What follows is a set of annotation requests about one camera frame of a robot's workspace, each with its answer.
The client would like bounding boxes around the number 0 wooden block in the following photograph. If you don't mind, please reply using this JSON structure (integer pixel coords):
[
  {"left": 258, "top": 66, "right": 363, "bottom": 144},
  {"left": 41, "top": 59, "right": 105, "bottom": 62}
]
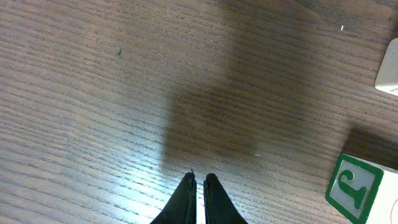
[{"left": 325, "top": 154, "right": 397, "bottom": 224}]

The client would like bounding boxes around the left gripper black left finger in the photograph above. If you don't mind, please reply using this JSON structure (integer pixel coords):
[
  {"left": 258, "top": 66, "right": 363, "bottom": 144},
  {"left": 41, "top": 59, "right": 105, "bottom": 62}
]
[{"left": 150, "top": 172, "right": 197, "bottom": 224}]

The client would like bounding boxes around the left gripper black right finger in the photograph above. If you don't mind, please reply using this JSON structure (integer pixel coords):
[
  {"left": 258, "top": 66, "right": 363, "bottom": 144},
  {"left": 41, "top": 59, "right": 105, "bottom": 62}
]
[{"left": 203, "top": 173, "right": 248, "bottom": 224}]

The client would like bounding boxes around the green 4 wooden block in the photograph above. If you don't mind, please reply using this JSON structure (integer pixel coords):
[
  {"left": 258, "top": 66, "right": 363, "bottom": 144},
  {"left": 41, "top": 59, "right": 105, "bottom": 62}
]
[{"left": 374, "top": 39, "right": 398, "bottom": 96}]

